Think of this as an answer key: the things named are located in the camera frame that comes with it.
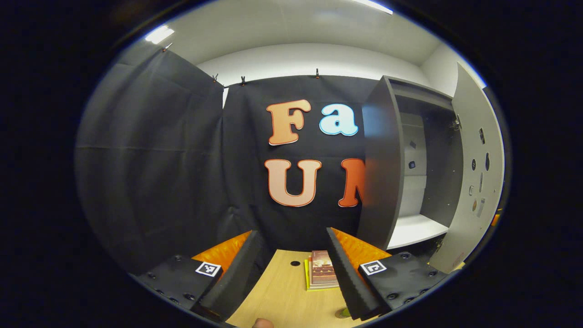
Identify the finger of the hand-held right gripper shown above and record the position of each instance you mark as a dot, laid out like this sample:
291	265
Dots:
495	219

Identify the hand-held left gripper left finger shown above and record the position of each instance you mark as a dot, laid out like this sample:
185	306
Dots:
232	282

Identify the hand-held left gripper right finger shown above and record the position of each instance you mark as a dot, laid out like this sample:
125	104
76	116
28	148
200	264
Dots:
348	282

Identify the dark grey cabinet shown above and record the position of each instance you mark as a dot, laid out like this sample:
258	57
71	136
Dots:
382	173

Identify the black backdrop cloth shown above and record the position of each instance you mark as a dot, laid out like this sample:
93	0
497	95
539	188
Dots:
155	159

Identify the row of black cloth clips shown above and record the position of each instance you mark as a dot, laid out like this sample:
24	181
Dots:
242	80

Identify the small ceiling light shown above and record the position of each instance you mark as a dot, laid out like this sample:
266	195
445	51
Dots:
159	34

